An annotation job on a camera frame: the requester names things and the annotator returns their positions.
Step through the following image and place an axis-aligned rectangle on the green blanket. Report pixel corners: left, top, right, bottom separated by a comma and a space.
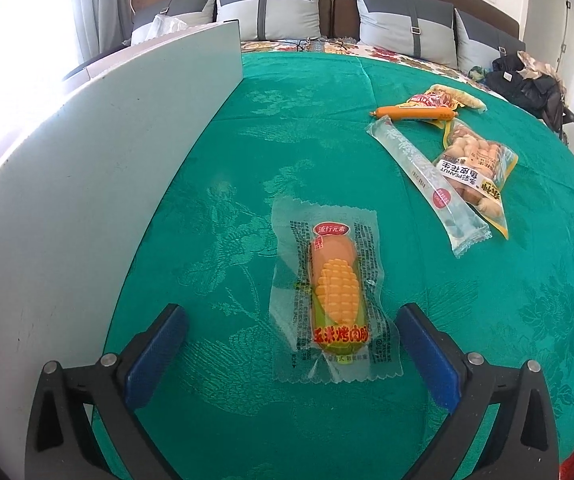
89, 52, 574, 480

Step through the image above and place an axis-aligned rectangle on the pale yellow snack packet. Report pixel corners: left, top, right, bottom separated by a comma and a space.
434, 85, 488, 112

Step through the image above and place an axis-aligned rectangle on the orange sausage stick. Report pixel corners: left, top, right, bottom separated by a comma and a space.
371, 104, 455, 121

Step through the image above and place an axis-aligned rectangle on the beige garment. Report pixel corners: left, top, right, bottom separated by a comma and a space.
517, 51, 560, 81

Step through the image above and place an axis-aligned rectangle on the black clothes pile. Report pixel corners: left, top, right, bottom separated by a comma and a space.
487, 52, 568, 126

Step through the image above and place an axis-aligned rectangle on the grey curtain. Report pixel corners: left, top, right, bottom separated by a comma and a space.
72, 0, 135, 68

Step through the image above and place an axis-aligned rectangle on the corn sausage packet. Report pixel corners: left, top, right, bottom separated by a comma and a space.
269, 195, 405, 385

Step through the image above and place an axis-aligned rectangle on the clear plastic bag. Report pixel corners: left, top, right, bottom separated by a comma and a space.
144, 14, 188, 41

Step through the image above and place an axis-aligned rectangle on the white cardboard box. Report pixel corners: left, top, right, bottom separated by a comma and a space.
0, 19, 244, 461

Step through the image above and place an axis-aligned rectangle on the grey two-tone pillow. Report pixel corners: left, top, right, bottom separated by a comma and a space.
131, 0, 218, 46
351, 0, 456, 67
215, 0, 326, 42
454, 7, 526, 73

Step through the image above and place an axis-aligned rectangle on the brown handbag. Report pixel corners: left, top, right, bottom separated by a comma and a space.
547, 80, 574, 136

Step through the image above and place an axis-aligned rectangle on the clear long snack packet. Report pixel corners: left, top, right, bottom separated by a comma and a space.
365, 115, 492, 259

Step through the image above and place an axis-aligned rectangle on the yellow red snack packet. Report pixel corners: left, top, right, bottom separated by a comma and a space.
406, 85, 460, 128

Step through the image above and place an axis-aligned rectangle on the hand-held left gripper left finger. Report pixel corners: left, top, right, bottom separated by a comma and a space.
26, 303, 189, 480

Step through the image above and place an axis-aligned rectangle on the peanut packet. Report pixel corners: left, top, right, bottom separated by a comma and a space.
432, 120, 519, 240

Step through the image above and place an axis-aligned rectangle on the brown headboard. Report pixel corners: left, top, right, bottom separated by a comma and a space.
131, 0, 526, 41

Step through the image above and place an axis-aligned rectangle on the black cable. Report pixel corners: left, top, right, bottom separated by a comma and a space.
287, 35, 318, 53

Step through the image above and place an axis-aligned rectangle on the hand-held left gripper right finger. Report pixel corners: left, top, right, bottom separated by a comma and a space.
396, 303, 560, 480

